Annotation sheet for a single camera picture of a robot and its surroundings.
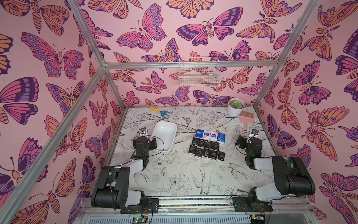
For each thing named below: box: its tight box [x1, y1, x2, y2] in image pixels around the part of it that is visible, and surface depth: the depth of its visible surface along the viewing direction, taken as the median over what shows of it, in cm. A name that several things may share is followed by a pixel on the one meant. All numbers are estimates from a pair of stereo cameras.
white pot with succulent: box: [227, 97, 246, 117], surface depth 110 cm
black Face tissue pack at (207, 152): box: [202, 147, 213, 158], surface depth 94 cm
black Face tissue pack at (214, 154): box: [209, 149, 219, 160], surface depth 92 cm
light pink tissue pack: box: [209, 130, 219, 142], surface depth 101 cm
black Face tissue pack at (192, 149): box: [188, 144, 199, 156], surface depth 95 cm
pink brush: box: [238, 110, 255, 130], surface depth 115 cm
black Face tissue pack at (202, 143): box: [197, 138, 207, 149], surface depth 98 cm
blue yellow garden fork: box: [149, 105, 174, 119], surface depth 119 cm
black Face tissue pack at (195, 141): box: [191, 137, 200, 147], surface depth 99 cm
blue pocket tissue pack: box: [194, 128, 204, 140], surface depth 102 cm
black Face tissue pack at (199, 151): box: [194, 146, 205, 158], surface depth 94 cm
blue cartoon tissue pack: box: [217, 132, 227, 144], surface depth 100 cm
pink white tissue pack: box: [202, 129, 212, 141], surface depth 102 cm
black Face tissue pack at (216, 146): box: [212, 141, 220, 151], surface depth 96 cm
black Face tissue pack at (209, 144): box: [205, 140, 214, 150], surface depth 97 cm
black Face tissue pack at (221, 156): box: [217, 151, 226, 162], surface depth 92 cm
